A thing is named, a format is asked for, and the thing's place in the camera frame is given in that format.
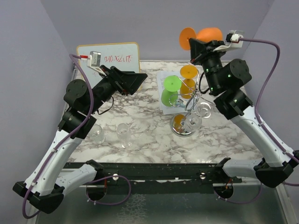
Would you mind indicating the yellow framed whiteboard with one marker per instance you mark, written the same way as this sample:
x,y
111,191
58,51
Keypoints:
x,y
124,56

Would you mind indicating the yellow plastic wine glass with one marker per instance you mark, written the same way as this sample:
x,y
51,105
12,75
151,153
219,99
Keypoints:
x,y
188,72

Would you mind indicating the chrome wine glass rack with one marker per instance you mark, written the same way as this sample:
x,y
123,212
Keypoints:
x,y
188,105

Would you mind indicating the orange plastic wine glass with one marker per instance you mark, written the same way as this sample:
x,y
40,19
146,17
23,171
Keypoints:
x,y
204,35

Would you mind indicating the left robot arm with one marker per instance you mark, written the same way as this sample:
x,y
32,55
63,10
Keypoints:
x,y
45,189

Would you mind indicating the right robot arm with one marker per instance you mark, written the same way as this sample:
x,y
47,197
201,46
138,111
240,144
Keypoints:
x,y
225,82

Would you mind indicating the clear hung wine glass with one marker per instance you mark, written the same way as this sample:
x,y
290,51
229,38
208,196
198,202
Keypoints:
x,y
192,122

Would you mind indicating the black mounting rail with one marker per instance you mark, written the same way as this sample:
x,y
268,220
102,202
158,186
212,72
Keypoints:
x,y
163,178

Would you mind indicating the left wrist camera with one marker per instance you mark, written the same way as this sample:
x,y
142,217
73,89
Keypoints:
x,y
93,61

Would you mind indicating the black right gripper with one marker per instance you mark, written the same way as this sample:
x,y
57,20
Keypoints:
x,y
201,49

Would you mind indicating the green plastic wine glass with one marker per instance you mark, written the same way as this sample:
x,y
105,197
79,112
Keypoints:
x,y
171,86

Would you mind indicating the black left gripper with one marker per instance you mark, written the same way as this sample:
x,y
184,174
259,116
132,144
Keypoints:
x,y
125,81

